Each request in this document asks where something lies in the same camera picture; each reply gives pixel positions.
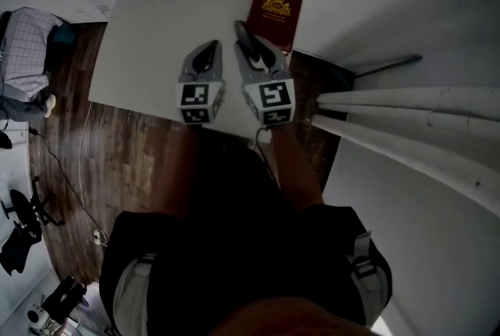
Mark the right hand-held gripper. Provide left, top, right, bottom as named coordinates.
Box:
left=234, top=34, right=296, bottom=127

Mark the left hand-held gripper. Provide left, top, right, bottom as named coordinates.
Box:
left=175, top=39, right=227, bottom=126

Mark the person's left forearm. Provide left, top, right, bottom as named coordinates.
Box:
left=150, top=122, right=204, bottom=218

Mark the person's right forearm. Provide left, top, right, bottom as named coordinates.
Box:
left=269, top=125, right=325, bottom=214

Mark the dark red hardcover book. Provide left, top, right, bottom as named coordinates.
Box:
left=245, top=0, right=305, bottom=53

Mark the dark teal seat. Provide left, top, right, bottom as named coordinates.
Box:
left=52, top=22, right=77, bottom=45

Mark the person's black shirt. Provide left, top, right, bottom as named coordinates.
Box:
left=99, top=129, right=394, bottom=336

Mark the black office chair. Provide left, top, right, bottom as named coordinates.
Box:
left=0, top=176, right=66, bottom=234

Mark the black jacket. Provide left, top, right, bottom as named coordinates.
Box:
left=0, top=223, right=42, bottom=277

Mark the white round device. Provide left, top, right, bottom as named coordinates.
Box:
left=26, top=305, right=50, bottom=334

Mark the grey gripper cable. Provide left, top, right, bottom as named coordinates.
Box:
left=249, top=126, right=280, bottom=187

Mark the white wall pipe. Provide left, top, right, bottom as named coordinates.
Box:
left=316, top=102, right=500, bottom=142
left=316, top=86, right=500, bottom=123
left=310, top=114, right=500, bottom=218

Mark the white floor cable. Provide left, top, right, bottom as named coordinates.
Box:
left=77, top=102, right=109, bottom=248

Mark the black floor cable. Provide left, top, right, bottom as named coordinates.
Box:
left=29, top=127, right=101, bottom=234

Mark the grey harness strap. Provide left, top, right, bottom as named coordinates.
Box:
left=345, top=231, right=388, bottom=326
left=112, top=254, right=159, bottom=336

